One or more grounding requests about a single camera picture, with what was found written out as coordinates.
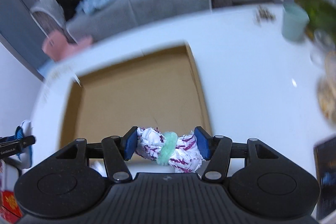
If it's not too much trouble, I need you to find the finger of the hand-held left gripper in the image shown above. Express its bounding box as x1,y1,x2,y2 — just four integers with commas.
0,135,36,148

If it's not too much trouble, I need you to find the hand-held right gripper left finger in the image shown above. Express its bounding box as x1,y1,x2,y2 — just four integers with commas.
55,126,139,183

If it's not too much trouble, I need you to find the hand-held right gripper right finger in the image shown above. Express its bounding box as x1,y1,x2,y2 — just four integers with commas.
194,126,282,183

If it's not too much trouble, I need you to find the blue striped sock bundle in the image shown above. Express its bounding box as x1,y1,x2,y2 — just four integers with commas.
15,120,34,170

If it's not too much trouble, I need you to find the white purple patterned sock bundle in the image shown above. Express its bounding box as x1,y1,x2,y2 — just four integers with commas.
135,126,204,174

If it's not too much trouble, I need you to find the cardboard box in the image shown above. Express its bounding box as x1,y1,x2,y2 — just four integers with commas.
60,43,213,164

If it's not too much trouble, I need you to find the white blue sock bundle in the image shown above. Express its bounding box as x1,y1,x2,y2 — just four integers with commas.
92,161,106,175

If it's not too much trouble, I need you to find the red packet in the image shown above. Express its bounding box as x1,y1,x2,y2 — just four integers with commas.
0,189,23,224

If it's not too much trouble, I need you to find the pink plastic stool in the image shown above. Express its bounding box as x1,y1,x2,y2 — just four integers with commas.
42,31,93,62

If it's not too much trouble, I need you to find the grey door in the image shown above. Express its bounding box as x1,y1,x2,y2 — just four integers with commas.
0,0,57,81

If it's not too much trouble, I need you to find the black smartphone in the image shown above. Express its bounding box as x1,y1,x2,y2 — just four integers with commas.
314,136,336,223

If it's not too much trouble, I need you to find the food container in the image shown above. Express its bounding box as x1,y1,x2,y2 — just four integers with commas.
316,52,336,122

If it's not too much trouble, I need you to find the pile of seed shells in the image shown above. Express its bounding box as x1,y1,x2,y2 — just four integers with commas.
253,5,276,26

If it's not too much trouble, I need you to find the green cup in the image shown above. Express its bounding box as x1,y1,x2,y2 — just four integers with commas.
281,3,310,42

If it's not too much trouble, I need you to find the clear glass container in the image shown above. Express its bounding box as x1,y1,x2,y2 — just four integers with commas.
310,30,336,67

